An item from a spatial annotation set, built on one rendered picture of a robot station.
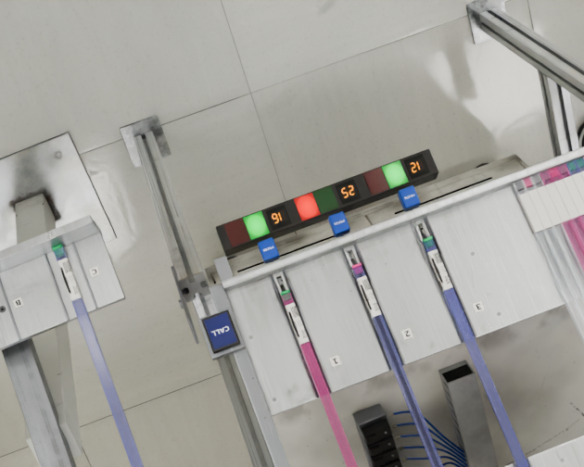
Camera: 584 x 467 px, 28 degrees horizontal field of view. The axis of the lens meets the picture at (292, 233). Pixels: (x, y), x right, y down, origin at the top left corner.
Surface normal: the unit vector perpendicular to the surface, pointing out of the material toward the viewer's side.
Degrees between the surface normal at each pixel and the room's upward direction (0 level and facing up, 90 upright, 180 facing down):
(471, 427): 0
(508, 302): 42
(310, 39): 0
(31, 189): 0
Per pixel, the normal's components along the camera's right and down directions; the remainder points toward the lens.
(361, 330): -0.01, -0.25
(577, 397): 0.23, 0.42
